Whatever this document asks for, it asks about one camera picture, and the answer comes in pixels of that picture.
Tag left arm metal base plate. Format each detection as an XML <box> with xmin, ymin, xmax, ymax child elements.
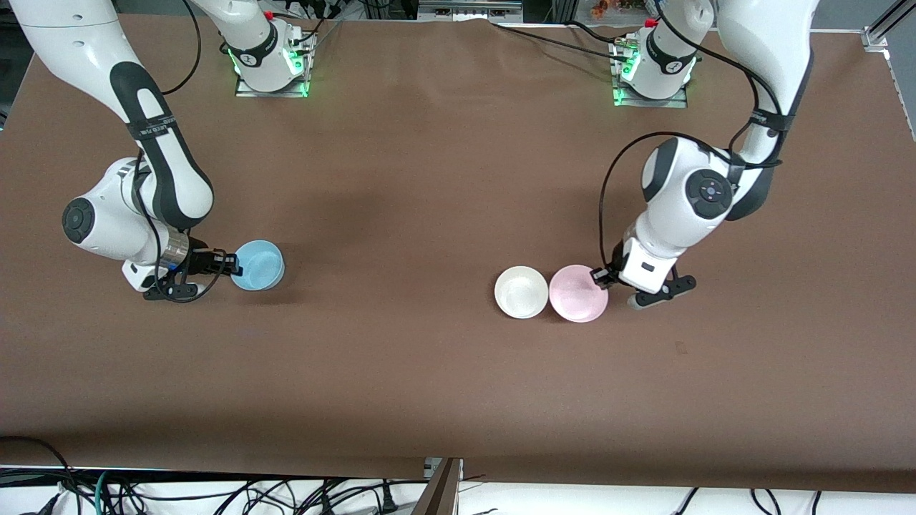
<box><xmin>610</xmin><ymin>37</ymin><xmax>690</xmax><ymax>109</ymax></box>

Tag black cable loop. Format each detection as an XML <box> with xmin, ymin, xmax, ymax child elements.
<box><xmin>0</xmin><ymin>436</ymin><xmax>76</xmax><ymax>515</ymax></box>

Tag brown table cover sheet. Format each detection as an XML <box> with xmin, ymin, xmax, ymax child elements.
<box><xmin>0</xmin><ymin>13</ymin><xmax>916</xmax><ymax>494</ymax></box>

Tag grey metal device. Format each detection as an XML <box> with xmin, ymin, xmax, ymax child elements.
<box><xmin>418</xmin><ymin>0</ymin><xmax>524</xmax><ymax>23</ymax></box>

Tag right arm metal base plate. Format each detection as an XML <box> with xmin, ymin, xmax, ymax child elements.
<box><xmin>235</xmin><ymin>27</ymin><xmax>318</xmax><ymax>99</ymax></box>

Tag pink plastic bowl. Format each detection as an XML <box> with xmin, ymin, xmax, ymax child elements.
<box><xmin>549</xmin><ymin>264</ymin><xmax>610</xmax><ymax>324</ymax></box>

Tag tangled black cables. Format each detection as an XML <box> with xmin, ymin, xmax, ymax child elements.
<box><xmin>107</xmin><ymin>478</ymin><xmax>430</xmax><ymax>515</ymax></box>

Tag blue plastic bowl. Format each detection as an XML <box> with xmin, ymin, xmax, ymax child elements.
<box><xmin>230</xmin><ymin>240</ymin><xmax>286</xmax><ymax>292</ymax></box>

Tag aluminium frame post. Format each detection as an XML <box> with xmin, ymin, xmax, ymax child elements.
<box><xmin>414</xmin><ymin>458</ymin><xmax>464</xmax><ymax>515</ymax></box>

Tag white plastic bowl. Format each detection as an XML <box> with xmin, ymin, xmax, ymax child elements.
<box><xmin>494</xmin><ymin>265</ymin><xmax>550</xmax><ymax>320</ymax></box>

